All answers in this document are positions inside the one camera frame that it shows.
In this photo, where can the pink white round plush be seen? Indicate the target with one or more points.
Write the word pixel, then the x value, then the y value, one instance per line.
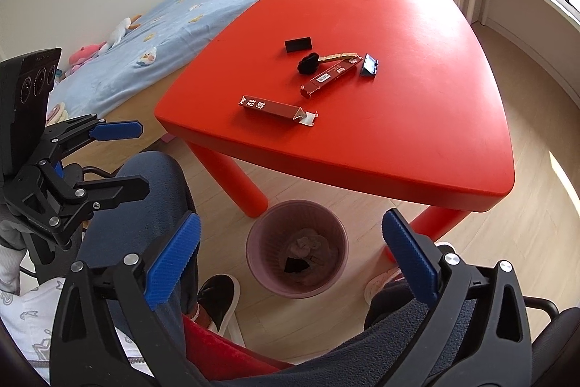
pixel 56 114

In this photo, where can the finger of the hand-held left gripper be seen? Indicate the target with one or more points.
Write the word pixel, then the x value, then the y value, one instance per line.
pixel 120 190
pixel 115 130

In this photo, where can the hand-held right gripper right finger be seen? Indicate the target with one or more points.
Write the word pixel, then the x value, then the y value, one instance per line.
pixel 410 260

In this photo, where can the white duck plush toy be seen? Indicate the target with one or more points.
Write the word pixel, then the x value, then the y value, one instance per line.
pixel 118 32

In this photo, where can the black shoe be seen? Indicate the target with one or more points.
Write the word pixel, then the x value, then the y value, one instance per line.
pixel 220 296

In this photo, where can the black office chair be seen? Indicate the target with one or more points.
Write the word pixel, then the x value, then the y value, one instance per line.
pixel 555 337

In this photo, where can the white star-print cloth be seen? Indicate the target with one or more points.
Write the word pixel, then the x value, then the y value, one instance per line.
pixel 31 323

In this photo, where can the red cloth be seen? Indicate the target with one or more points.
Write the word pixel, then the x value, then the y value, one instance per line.
pixel 222 350

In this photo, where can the black wrapper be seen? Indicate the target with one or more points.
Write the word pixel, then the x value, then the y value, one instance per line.
pixel 308 63

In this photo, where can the person's left leg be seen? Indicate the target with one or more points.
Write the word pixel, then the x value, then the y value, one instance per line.
pixel 136 205

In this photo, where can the pink waste bin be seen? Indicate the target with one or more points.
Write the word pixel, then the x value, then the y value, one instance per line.
pixel 297 251

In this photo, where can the small black rectangular card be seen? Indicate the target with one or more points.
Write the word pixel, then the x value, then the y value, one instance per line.
pixel 297 44

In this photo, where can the small blue box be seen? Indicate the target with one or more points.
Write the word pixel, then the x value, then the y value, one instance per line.
pixel 370 66

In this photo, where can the red plastic table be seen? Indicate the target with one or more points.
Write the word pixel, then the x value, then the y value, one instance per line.
pixel 353 97

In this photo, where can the red carton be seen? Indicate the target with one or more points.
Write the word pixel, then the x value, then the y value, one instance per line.
pixel 330 74

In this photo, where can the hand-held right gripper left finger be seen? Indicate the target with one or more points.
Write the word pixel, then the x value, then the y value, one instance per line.
pixel 174 262

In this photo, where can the bed with blue sheet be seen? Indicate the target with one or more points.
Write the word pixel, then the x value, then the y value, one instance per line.
pixel 172 19

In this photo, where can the pink plush toy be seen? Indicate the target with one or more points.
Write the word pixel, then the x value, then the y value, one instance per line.
pixel 84 54

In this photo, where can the beige cardboard strip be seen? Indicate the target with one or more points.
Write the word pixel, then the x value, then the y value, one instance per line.
pixel 337 56

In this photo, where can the long dark red box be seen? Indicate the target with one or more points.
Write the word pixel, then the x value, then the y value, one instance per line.
pixel 272 109

